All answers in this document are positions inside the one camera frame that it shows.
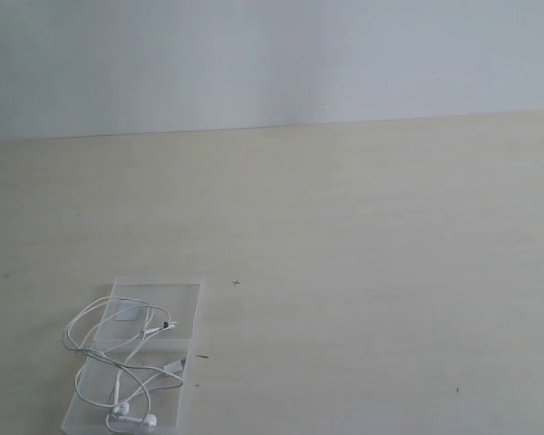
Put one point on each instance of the clear plastic storage case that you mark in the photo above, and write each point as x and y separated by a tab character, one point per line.
170	350

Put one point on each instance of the white wired earphones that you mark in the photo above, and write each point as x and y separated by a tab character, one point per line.
129	404

